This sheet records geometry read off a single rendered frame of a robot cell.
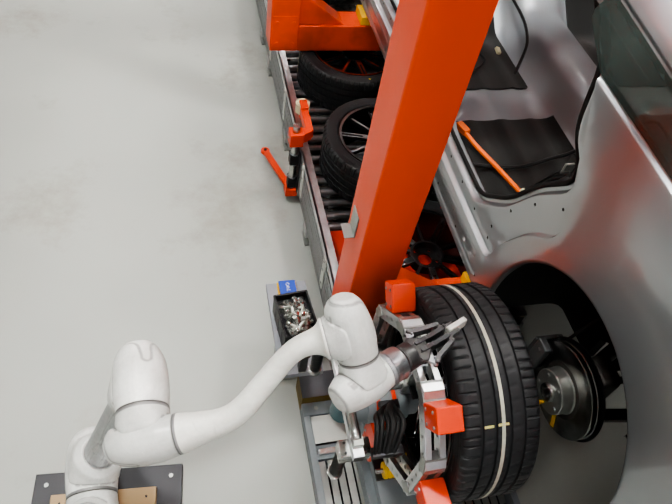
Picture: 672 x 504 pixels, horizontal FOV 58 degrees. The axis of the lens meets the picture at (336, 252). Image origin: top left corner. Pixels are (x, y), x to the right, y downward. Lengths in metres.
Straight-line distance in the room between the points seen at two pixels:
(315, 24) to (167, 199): 1.29
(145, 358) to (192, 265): 1.60
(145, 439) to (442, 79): 1.09
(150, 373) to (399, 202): 0.81
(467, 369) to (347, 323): 0.42
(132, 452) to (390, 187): 0.94
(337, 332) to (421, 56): 0.65
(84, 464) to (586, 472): 2.11
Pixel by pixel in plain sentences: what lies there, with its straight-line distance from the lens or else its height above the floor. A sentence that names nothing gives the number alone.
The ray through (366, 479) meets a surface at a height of 0.15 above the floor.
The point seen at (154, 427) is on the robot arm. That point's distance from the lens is 1.56.
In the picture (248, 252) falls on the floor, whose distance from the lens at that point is 3.24.
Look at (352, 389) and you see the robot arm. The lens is 1.46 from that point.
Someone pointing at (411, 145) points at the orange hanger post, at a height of 1.55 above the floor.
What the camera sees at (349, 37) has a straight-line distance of 3.71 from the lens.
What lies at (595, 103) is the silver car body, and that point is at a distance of 1.75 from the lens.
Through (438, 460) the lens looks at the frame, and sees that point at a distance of 1.75.
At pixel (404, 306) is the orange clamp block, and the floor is 1.08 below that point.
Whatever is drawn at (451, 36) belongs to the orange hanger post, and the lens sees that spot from 1.41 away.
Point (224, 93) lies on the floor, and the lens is 4.19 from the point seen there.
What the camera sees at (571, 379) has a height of 0.93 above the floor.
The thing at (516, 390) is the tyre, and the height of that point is 1.14.
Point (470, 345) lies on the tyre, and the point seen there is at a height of 1.18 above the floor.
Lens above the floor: 2.56
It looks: 51 degrees down
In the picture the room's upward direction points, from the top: 12 degrees clockwise
